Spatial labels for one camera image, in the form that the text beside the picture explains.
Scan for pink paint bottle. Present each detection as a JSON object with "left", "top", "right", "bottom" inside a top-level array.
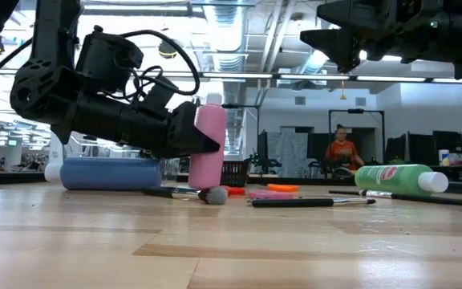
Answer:
[{"left": 188, "top": 92, "right": 228, "bottom": 189}]

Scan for blue paint bottle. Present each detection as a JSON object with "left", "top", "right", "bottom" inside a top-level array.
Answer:
[{"left": 44, "top": 157, "right": 164, "bottom": 191}]

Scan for black overhead camera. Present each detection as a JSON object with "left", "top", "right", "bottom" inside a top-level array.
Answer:
[{"left": 157, "top": 38, "right": 178, "bottom": 60}]

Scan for black aluminium table frame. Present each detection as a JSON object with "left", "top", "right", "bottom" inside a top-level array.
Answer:
[{"left": 0, "top": 170, "right": 462, "bottom": 197}]

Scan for black slotted plastic basket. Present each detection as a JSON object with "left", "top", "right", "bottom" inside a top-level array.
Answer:
[{"left": 219, "top": 160, "right": 252, "bottom": 188}]

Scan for person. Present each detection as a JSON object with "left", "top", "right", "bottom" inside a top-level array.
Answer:
[{"left": 325, "top": 124, "right": 365, "bottom": 172}]

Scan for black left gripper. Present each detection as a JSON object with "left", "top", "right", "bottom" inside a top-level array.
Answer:
[{"left": 50, "top": 94, "right": 221, "bottom": 160}]

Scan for green paint bottle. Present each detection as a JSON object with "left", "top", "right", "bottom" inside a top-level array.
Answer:
[{"left": 354, "top": 163, "right": 450, "bottom": 197}]

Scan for fluffy black brush silver ferrule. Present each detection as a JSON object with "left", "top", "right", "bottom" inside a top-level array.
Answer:
[{"left": 141, "top": 185, "right": 229, "bottom": 206}]

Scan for black left wrist camera cable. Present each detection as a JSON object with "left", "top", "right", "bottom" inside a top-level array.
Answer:
[{"left": 106, "top": 29, "right": 201, "bottom": 101}]

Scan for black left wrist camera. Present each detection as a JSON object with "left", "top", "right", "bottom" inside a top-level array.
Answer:
[{"left": 136, "top": 75, "right": 180, "bottom": 118}]

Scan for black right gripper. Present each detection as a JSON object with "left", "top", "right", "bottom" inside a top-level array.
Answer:
[{"left": 299, "top": 0, "right": 443, "bottom": 75}]

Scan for black background gantry frame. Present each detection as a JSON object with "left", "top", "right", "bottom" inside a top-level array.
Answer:
[
  {"left": 327, "top": 108, "right": 386, "bottom": 169},
  {"left": 221, "top": 103, "right": 261, "bottom": 161}
]

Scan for orange scissors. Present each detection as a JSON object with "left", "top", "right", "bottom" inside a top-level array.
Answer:
[{"left": 265, "top": 183, "right": 299, "bottom": 193}]

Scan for black computer monitor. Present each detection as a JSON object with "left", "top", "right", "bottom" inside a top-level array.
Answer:
[
  {"left": 407, "top": 132, "right": 436, "bottom": 165},
  {"left": 385, "top": 136, "right": 407, "bottom": 164},
  {"left": 432, "top": 130, "right": 462, "bottom": 156}
]

